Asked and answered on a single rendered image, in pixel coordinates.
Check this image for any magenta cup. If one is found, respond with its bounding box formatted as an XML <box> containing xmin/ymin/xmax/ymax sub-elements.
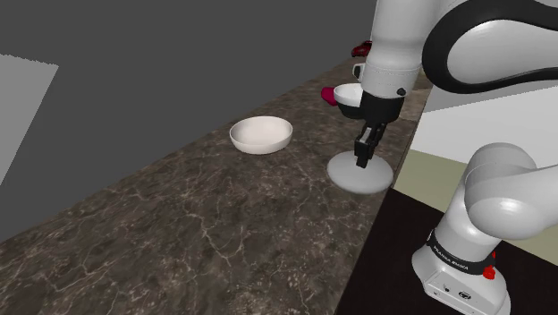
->
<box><xmin>320</xmin><ymin>86</ymin><xmax>339</xmax><ymax>107</ymax></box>

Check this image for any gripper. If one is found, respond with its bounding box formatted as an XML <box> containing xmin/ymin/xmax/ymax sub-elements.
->
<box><xmin>353</xmin><ymin>91</ymin><xmax>405</xmax><ymax>169</ymax></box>

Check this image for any dark robot stand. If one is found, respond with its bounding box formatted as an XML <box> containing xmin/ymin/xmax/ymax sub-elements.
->
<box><xmin>333</xmin><ymin>187</ymin><xmax>558</xmax><ymax>315</ymax></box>

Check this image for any grey flat plate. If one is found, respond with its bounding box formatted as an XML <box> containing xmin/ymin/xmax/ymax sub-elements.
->
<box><xmin>326</xmin><ymin>150</ymin><xmax>394</xmax><ymax>195</ymax></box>

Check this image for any black bowl with white inside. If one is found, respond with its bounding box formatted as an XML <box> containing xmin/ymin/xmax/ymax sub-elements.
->
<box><xmin>333</xmin><ymin>82</ymin><xmax>365</xmax><ymax>121</ymax></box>

